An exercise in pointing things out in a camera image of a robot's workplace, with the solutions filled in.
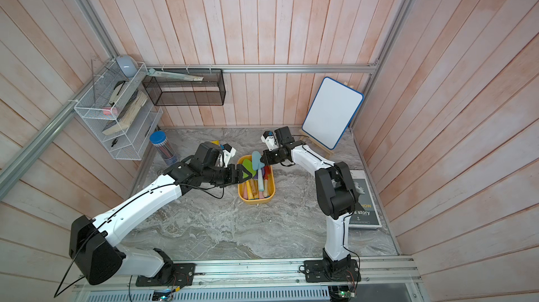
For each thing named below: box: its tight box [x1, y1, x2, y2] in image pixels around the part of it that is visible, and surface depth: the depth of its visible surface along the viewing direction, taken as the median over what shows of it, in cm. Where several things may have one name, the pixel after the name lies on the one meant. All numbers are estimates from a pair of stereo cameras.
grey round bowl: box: [115, 54, 139, 78], surface depth 84 cm
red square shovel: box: [263, 165, 272, 199], surface depth 97 cm
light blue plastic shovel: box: [251, 150, 266, 192], surface depth 97 cm
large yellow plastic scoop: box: [245, 179, 255, 201], surface depth 91 cm
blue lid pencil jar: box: [149, 130, 179, 166], surface depth 97 cm
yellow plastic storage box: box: [237, 154, 276, 205], surface depth 92 cm
